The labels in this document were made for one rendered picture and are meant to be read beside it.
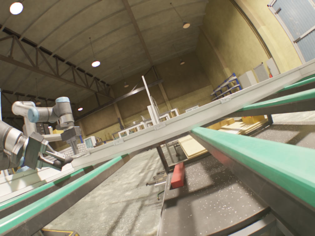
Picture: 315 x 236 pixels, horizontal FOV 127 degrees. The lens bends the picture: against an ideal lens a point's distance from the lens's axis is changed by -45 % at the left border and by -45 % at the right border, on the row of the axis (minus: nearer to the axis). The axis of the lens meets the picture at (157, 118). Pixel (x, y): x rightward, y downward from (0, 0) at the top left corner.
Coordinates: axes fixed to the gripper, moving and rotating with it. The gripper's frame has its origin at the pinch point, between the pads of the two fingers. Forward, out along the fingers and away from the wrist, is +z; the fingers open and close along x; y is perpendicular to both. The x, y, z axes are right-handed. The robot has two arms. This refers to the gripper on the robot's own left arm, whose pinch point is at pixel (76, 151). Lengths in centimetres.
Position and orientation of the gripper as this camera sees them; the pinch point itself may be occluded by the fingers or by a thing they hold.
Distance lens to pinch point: 88.0
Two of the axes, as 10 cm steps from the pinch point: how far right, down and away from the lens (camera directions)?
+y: 1.1, 0.3, 9.9
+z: 3.6, 9.3, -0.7
